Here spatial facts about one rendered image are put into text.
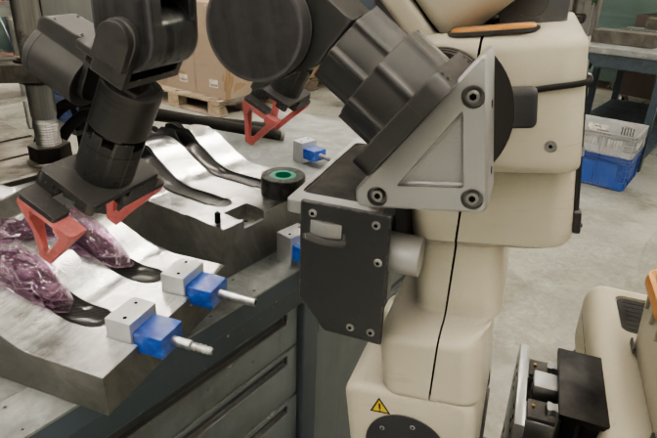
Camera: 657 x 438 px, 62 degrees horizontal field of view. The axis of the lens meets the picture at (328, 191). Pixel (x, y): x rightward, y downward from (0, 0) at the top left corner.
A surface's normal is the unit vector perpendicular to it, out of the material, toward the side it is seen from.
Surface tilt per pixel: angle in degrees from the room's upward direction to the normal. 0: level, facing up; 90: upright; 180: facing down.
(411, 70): 59
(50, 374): 90
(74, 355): 0
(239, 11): 90
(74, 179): 27
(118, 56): 90
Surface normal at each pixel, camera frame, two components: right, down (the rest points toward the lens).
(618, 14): -0.65, 0.28
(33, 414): 0.04, -0.92
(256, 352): 0.79, 0.26
